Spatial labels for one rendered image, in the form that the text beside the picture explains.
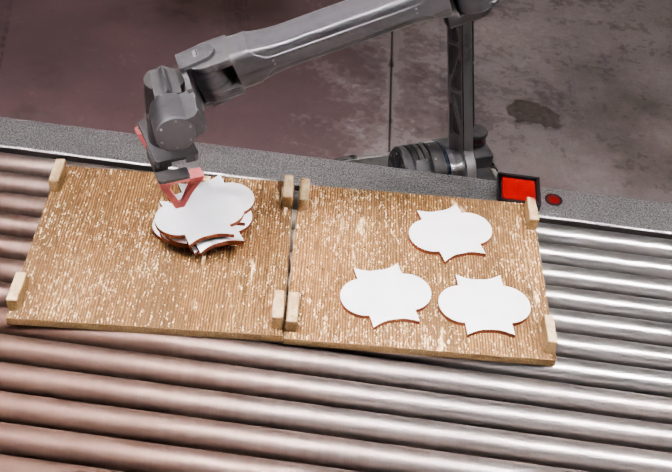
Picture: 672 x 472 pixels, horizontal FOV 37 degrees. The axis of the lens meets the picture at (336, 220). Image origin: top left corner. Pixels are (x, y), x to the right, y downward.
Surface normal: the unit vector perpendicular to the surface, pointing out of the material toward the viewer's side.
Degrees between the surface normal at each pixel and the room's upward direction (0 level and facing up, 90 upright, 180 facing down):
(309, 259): 0
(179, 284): 0
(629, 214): 0
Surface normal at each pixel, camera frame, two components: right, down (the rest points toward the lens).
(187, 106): -0.29, -0.62
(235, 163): 0.07, -0.72
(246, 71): 0.17, 0.72
